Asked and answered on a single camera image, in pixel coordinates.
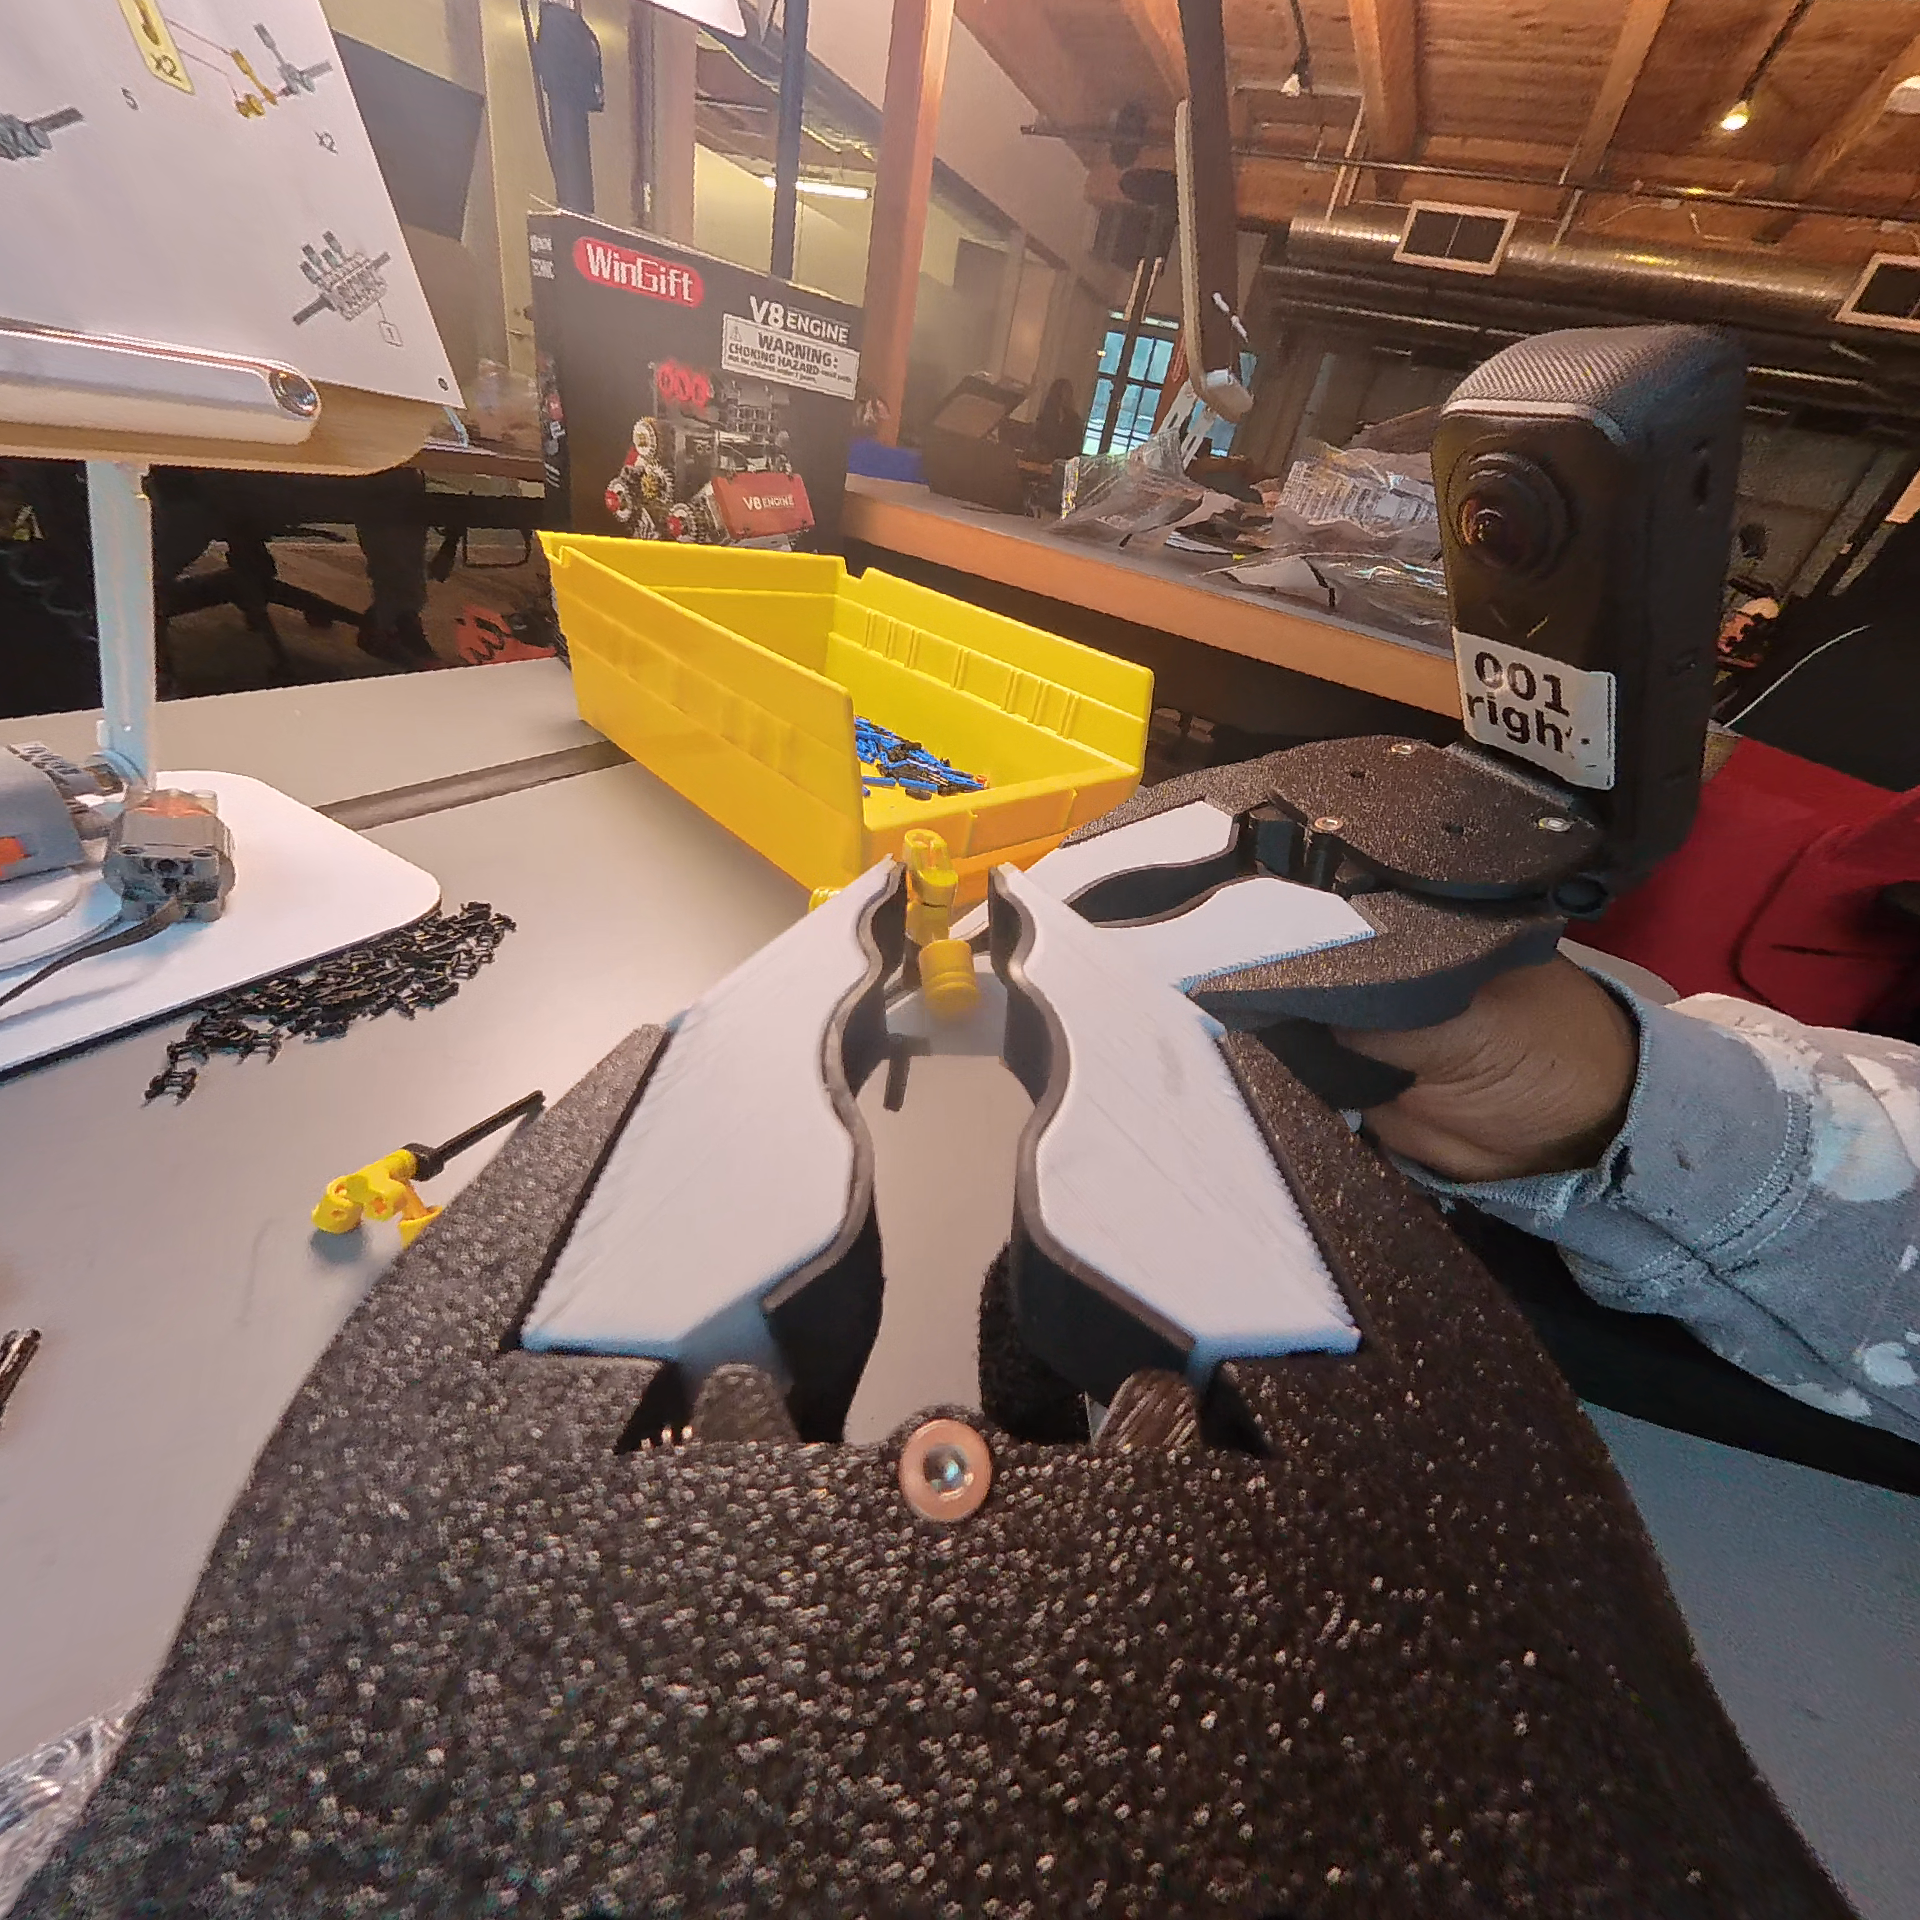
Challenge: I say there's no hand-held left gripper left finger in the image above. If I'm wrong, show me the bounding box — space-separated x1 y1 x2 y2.
516 861 906 1439

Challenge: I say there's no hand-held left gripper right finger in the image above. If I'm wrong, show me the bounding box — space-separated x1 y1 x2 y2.
982 861 1357 1420

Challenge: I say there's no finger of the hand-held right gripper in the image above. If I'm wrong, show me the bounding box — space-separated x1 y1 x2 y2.
1043 805 1251 920
1077 885 1375 993

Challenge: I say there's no small yellow toy piece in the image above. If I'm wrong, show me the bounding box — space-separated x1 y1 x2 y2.
898 830 961 946

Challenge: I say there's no yellow and black axle assembly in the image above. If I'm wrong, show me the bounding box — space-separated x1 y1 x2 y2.
309 1088 542 1251

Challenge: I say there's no black desk strip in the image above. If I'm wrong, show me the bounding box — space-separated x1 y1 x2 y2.
319 738 639 833

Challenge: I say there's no grey desk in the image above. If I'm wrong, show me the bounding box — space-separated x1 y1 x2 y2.
0 651 1920 1920

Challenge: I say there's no person's right hand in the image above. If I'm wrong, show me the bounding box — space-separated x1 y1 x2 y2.
1350 955 1643 1191

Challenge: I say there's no heap of blue toy pins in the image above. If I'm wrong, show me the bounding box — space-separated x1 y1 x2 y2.
847 709 996 790

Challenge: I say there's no grey table wood edge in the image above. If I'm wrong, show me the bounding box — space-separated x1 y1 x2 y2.
835 466 1465 721

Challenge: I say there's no pile of clear plastic bags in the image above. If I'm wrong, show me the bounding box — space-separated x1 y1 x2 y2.
1043 427 1448 635

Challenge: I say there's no red fabric bag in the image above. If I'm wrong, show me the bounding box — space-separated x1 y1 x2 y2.
1563 726 1920 1038

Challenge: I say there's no heap of black toy pins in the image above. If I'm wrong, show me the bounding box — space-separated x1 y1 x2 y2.
134 897 516 1110

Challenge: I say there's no yellow plastic bin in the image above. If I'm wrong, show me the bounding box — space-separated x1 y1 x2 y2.
533 523 1157 897

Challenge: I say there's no white metal stand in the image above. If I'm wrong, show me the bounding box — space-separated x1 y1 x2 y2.
1173 0 1260 427

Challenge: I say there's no grey toy motor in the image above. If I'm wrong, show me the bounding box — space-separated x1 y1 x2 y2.
95 785 239 920

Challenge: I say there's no black toy set box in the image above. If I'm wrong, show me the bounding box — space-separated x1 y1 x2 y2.
529 209 868 556

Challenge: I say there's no orange steel column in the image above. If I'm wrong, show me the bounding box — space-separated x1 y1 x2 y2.
855 0 957 441

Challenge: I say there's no grey toy battery box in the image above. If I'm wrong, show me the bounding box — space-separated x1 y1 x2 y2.
0 738 90 885

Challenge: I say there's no clear toy brick grey rod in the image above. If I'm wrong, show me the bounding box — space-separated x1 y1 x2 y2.
0 1682 148 1861

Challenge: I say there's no toy building instruction booklet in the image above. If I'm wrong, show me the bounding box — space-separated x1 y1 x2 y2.
0 0 460 412

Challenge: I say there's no ceiling air duct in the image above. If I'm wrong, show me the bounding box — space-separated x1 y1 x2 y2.
1280 202 1920 323

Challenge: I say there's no black cable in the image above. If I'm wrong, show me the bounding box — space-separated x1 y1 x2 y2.
0 897 184 1016

